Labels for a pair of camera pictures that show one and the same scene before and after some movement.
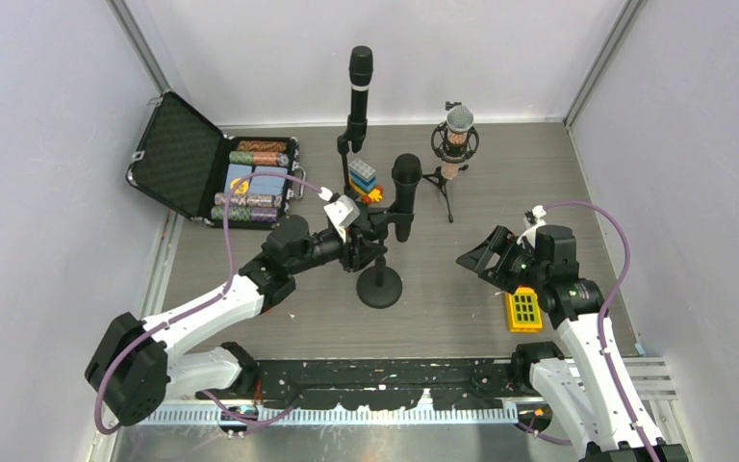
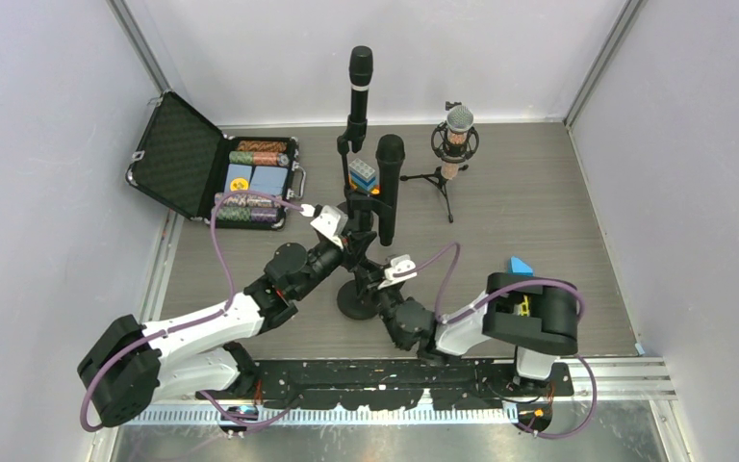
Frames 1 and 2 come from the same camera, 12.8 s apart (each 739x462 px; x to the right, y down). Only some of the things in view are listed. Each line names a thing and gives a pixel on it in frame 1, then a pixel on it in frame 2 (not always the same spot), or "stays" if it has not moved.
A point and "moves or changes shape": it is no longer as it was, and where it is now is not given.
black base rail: [391, 383] stays
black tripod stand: [437, 178] stays
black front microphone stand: [380, 286] moves or changes shape
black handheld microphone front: [406, 171] → [390, 152]
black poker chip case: [187, 163] stays
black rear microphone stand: [355, 134] stays
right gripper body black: [518, 267] → [385, 298]
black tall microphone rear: [361, 76] stays
